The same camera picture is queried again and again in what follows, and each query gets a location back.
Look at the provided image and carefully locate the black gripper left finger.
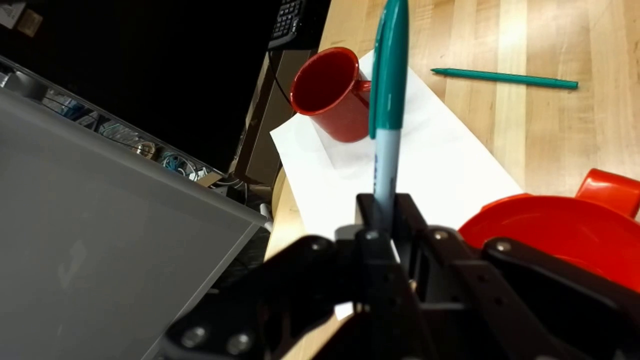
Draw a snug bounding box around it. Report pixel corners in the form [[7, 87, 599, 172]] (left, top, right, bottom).
[[154, 226, 374, 360]]

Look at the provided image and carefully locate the green pencil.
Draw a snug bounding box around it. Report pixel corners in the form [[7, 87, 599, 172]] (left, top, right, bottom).
[[429, 67, 579, 90]]

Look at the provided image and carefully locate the large black panel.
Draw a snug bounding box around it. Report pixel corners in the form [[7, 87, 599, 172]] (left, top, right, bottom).
[[0, 0, 282, 169]]

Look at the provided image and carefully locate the large orange-red cup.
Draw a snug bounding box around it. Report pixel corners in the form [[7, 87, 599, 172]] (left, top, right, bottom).
[[460, 167, 640, 292]]

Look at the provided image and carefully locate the small dark red mug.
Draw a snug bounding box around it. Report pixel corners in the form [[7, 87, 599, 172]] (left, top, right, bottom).
[[289, 46, 370, 142]]

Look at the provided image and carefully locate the white paper sheet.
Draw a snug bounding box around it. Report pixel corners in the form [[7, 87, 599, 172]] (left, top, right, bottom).
[[269, 70, 522, 238]]

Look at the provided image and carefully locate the green marker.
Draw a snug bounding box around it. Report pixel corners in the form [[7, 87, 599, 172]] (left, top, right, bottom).
[[367, 0, 407, 231]]

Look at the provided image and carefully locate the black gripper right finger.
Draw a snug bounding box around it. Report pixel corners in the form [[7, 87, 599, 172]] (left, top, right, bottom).
[[381, 193, 637, 360]]

